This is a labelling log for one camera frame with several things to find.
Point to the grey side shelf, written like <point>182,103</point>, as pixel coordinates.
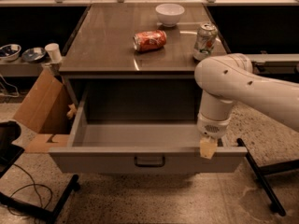
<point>20,68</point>

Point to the black chair seat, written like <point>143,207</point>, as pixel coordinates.
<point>9,153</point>

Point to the brown cardboard box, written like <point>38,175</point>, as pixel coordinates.
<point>44,111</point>

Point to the white green soda can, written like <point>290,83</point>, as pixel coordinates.
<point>206,37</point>

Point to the white paper cup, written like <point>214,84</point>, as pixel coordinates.
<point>54,52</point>

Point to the black stand base left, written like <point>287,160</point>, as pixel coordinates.
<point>41,212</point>

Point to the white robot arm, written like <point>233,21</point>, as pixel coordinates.
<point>228,79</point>

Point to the orange soda can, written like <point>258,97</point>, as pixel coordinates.
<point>149,40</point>

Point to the dark blue bowl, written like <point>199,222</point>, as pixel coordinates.
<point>34,55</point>

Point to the blue white bowl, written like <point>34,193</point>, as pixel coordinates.
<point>10,52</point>

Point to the grey top drawer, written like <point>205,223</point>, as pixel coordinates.
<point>154,148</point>

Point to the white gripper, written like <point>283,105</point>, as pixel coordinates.
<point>213,127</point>

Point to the grey drawer cabinet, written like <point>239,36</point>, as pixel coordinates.
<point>127,84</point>

